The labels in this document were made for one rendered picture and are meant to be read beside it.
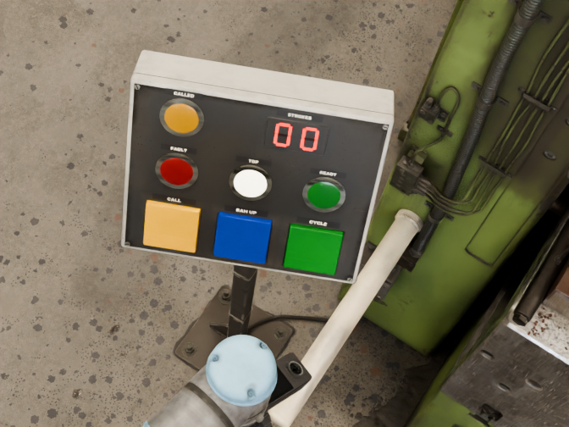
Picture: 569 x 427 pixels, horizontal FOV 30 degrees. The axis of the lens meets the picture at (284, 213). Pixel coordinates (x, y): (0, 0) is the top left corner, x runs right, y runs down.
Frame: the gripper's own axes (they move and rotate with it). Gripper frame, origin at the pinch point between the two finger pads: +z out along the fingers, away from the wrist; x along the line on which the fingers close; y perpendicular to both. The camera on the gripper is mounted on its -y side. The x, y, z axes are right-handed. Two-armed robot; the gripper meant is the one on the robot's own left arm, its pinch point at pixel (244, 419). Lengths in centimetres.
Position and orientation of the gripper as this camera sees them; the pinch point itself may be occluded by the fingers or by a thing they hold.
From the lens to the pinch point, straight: 148.7
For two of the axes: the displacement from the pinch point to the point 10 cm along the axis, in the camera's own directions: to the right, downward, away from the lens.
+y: -7.8, 5.5, -2.9
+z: -0.8, 3.8, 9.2
